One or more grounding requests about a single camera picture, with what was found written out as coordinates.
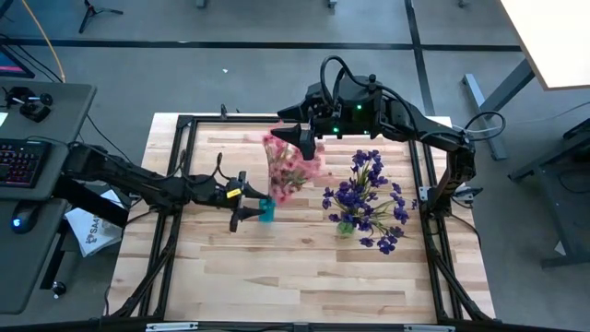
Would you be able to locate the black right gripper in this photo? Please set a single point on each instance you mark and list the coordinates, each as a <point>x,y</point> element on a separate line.
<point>325,108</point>

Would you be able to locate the light wooden desk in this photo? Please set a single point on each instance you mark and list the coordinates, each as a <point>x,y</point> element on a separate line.
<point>553,41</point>

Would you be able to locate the black tripod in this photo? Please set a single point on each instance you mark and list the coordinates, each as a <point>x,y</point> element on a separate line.
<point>86,7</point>

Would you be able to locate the black round knob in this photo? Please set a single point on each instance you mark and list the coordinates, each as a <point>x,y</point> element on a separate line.
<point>58,289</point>

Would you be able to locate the purple artificial flower bunch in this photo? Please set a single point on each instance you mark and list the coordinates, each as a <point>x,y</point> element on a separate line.
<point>350,198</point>
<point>360,159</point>

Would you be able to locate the computer monitor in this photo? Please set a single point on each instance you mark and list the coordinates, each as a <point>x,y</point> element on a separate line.
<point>11,64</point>

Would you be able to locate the blue textured glass vase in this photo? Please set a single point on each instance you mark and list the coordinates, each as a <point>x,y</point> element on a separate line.
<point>267,213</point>

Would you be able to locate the black computer mouse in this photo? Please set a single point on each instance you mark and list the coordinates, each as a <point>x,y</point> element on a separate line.
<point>23,219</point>

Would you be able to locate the small silver frame bracket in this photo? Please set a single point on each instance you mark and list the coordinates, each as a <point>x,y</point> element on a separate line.
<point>425,193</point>

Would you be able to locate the black clamp device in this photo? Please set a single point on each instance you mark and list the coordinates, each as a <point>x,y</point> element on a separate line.
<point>34,110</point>

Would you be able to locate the black metal rig frame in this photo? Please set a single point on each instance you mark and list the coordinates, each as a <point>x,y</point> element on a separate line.
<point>221,119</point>

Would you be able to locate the brown desk with dark frame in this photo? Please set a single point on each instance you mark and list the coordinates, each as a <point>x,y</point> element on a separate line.
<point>560,216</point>

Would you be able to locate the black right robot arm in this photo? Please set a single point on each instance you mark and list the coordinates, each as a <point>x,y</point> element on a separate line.
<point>415,124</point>

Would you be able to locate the backlit black keyboard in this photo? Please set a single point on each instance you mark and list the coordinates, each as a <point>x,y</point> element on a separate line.
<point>23,161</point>

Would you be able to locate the green glass vase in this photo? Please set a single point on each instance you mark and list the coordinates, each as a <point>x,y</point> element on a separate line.
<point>345,228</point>

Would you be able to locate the grey side desk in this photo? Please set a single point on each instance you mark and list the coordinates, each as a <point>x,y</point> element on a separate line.
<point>27,267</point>

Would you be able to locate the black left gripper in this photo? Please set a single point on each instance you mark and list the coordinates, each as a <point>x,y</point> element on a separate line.
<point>212,191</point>

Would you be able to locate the white printed paper bag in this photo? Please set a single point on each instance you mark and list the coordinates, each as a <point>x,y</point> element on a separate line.
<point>92,230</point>

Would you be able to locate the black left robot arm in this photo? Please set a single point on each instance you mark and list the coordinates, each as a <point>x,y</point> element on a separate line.
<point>138,182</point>

